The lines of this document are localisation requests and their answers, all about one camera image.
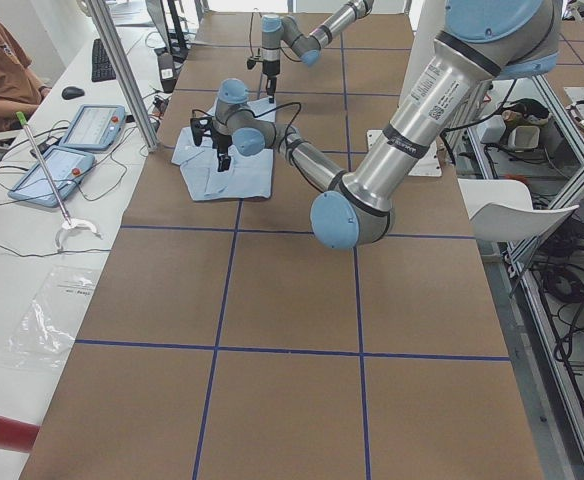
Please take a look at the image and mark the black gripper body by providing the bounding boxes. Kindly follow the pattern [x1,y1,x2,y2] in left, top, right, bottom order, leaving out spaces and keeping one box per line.
[190,112,232,156]
[246,49,281,93]

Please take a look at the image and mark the light blue button shirt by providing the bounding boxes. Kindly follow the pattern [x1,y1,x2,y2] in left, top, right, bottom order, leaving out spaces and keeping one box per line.
[171,95,278,203]

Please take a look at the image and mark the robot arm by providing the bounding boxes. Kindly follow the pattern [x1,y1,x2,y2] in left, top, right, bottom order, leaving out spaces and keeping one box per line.
[246,0,374,104]
[190,1,562,249]

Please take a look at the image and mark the black power adapter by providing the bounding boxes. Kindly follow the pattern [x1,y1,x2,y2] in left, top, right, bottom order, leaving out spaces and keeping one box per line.
[157,52,177,93]

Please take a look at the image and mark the upper blue teach pendant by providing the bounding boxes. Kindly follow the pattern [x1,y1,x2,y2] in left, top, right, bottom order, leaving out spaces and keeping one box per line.
[59,104,126,152]

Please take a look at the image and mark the blue teach pendant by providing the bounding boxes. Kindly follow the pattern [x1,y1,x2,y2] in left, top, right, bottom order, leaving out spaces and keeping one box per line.
[8,146,95,208]
[59,104,126,152]

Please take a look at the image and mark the black keyboard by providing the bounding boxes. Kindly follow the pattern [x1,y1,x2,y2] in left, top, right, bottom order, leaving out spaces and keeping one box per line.
[91,38,116,83]

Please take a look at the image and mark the black computer mouse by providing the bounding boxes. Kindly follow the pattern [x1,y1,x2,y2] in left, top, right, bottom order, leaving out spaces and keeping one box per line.
[61,86,85,100]

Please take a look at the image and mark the lower blue teach pendant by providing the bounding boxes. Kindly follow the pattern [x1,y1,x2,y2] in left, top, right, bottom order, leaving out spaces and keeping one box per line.
[8,146,95,208]

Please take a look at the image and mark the rod with white hook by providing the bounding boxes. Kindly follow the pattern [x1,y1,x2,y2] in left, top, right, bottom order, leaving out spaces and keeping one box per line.
[16,111,102,253]

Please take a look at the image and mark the clear plastic bag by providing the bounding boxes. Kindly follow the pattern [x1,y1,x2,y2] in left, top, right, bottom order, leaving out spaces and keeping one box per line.
[0,266,101,373]

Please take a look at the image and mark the white chair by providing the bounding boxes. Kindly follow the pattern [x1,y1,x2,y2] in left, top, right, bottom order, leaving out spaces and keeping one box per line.
[458,178,579,242]

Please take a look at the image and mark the red cylinder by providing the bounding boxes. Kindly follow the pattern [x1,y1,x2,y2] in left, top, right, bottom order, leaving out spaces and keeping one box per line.
[0,416,39,453]

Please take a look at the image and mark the aluminium frame post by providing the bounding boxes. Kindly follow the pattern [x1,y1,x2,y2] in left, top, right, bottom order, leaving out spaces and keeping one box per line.
[86,0,159,153]

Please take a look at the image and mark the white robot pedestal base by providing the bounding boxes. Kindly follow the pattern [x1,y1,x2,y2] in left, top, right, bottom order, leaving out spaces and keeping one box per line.
[365,129,442,178]

